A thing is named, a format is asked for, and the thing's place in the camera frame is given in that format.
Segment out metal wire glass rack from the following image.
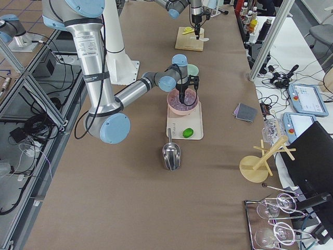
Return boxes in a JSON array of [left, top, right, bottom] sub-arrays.
[[244, 190, 314, 249]]

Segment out bottles on side table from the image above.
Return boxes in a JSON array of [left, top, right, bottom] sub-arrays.
[[236, 1, 258, 43]]

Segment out upper wine glass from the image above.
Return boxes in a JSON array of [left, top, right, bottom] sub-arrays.
[[257, 193, 296, 219]]

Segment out metal ice scoop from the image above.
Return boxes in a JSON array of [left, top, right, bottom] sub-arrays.
[[162, 128, 181, 171]]

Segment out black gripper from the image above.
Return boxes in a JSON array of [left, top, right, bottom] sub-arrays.
[[179, 75, 199, 102], [190, 6, 211, 40]]

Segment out wooden cutting board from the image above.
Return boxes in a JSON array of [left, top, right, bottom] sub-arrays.
[[175, 27, 204, 52]]

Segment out green lime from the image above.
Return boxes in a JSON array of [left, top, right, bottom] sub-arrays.
[[182, 128, 194, 138]]

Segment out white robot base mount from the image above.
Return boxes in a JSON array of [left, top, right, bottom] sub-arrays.
[[103, 1, 140, 85]]

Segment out lower blue teach pendant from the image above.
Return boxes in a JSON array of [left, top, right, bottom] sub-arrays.
[[283, 112, 316, 143]]

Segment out aluminium frame post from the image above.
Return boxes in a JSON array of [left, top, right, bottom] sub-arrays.
[[248, 0, 294, 82]]

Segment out white ceramic spoon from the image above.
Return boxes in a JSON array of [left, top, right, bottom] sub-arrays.
[[190, 36, 209, 42]]

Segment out grey office chair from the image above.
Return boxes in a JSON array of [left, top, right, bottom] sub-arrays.
[[309, 23, 333, 49]]

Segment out upper blue teach pendant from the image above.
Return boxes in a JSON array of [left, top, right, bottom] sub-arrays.
[[288, 83, 329, 117]]

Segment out grey and purple cloths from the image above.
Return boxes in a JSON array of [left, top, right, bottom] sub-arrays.
[[233, 103, 258, 123]]

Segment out mint green bowl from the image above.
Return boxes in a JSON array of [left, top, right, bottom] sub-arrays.
[[187, 64, 199, 76]]

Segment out wine glass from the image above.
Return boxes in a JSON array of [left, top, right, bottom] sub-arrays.
[[257, 193, 296, 219], [254, 222, 296, 249]]

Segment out blue teach pendant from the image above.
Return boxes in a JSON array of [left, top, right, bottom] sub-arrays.
[[283, 112, 316, 143], [288, 83, 329, 117]]

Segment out pink bowl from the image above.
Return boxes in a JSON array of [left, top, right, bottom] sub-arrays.
[[167, 89, 199, 116]]

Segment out pile of clear ice cubes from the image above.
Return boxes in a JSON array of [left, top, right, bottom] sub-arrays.
[[167, 89, 198, 111]]

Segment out cream rectangular tray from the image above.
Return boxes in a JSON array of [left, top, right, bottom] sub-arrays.
[[166, 102, 203, 140]]

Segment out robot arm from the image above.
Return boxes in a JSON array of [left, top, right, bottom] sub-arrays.
[[42, 1, 199, 144], [154, 0, 211, 42]]

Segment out wooden cup rack stand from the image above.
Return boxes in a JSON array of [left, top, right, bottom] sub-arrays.
[[239, 135, 296, 183]]

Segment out lower wine glass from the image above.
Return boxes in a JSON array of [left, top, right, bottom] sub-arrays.
[[254, 222, 296, 249]]

